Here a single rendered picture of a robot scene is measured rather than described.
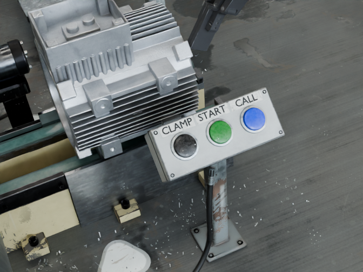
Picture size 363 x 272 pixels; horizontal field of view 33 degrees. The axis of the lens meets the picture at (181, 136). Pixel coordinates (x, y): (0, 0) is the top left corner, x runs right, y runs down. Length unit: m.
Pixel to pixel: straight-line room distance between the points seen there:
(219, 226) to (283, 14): 0.65
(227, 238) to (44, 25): 0.44
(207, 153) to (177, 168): 0.04
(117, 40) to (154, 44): 0.07
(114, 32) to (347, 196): 0.49
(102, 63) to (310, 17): 0.70
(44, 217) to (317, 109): 0.56
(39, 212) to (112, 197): 0.12
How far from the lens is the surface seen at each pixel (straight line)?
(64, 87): 0.86
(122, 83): 0.88
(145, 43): 0.90
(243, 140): 0.80
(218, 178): 0.87
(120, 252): 1.01
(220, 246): 0.99
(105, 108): 0.86
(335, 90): 1.26
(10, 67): 1.04
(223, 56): 1.34
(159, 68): 0.88
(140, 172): 1.01
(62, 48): 0.84
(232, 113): 0.80
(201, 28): 0.89
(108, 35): 0.86
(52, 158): 1.08
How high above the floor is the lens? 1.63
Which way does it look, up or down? 46 degrees down
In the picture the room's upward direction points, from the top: 6 degrees counter-clockwise
